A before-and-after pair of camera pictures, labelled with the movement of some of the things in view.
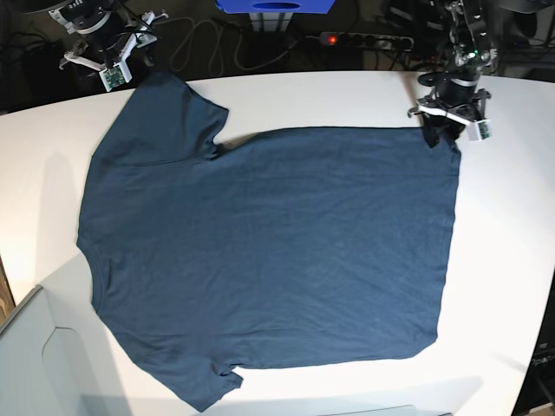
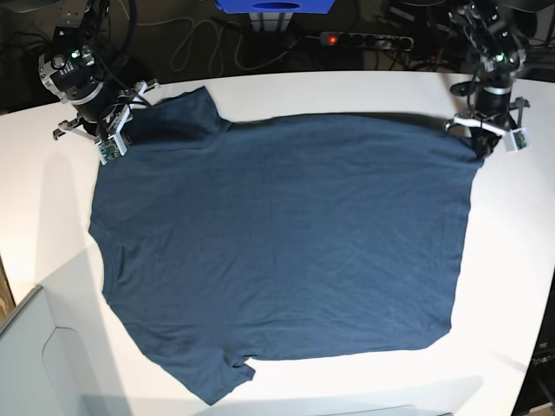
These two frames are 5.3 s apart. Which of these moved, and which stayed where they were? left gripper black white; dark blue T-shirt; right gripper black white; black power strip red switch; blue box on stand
Moved: left gripper black white; right gripper black white
Stayed: black power strip red switch; dark blue T-shirt; blue box on stand
